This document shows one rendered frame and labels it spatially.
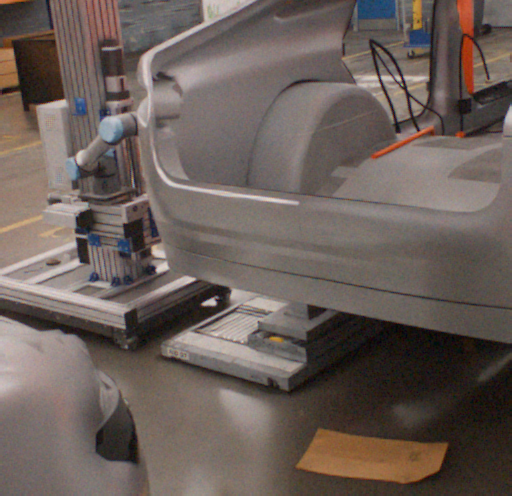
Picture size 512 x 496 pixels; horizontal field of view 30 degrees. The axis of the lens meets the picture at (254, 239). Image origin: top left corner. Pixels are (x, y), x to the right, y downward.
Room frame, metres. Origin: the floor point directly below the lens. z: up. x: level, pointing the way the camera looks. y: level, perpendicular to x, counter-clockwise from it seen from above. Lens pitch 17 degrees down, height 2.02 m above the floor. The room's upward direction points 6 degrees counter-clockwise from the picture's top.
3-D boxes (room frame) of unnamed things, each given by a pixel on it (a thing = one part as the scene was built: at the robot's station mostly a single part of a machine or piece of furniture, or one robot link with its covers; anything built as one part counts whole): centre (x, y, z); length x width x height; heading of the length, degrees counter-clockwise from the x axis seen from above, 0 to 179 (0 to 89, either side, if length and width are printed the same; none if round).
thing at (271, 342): (4.44, -0.22, 0.13); 0.50 x 0.36 x 0.10; 138
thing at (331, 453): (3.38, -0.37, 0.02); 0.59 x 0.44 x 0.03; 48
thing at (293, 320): (4.44, -0.22, 0.32); 0.40 x 0.30 x 0.28; 138
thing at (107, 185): (4.92, 0.74, 0.87); 0.15 x 0.15 x 0.10
